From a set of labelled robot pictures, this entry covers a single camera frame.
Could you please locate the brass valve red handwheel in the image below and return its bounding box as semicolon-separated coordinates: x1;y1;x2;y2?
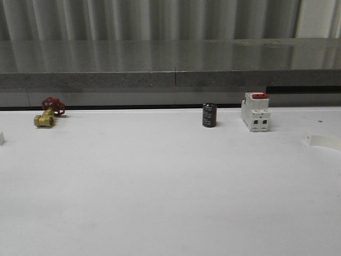
34;97;66;127

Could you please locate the white curved pipe piece right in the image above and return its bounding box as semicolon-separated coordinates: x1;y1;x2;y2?
307;134;341;151

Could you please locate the grey stone ledge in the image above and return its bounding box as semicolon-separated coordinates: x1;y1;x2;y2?
1;38;340;93

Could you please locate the white circuit breaker red switch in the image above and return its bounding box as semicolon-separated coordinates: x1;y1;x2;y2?
241;92;271;132

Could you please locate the black cylindrical capacitor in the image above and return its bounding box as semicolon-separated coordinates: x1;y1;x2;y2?
202;103;217;127

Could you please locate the white curved pipe clamp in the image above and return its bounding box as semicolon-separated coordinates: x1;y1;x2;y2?
0;132;5;146

